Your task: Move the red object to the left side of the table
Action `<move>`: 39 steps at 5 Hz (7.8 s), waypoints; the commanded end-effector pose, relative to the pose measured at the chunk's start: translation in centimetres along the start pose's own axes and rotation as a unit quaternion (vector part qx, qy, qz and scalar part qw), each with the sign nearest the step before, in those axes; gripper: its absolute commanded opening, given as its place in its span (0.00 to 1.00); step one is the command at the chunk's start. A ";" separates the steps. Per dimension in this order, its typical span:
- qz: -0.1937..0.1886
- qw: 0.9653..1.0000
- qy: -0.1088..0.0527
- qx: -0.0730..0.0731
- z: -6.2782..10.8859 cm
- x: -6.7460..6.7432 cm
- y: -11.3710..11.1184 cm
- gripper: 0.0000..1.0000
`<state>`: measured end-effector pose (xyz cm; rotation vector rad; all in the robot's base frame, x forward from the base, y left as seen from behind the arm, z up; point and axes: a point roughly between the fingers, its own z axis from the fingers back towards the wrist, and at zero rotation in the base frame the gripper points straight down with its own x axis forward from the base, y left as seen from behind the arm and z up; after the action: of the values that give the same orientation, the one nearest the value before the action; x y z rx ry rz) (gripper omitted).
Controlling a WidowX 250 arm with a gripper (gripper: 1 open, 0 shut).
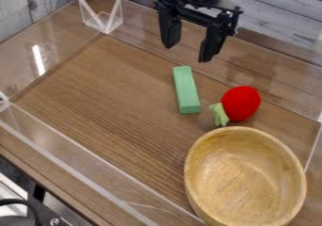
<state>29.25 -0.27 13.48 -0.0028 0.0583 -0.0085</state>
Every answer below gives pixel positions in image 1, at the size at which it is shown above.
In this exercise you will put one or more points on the clear acrylic tray walls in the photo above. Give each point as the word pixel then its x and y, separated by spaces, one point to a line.
pixel 90 121

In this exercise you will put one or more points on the black table clamp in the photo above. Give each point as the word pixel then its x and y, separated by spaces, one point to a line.
pixel 49 217

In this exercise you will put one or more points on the red plush strawberry toy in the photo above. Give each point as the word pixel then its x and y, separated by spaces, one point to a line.
pixel 239 105

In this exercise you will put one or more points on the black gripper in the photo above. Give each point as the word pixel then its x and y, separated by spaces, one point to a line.
pixel 216 14

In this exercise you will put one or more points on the green rectangular block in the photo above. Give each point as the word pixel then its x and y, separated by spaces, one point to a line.
pixel 186 90

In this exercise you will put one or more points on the wooden bowl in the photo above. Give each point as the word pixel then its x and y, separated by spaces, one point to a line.
pixel 244 179

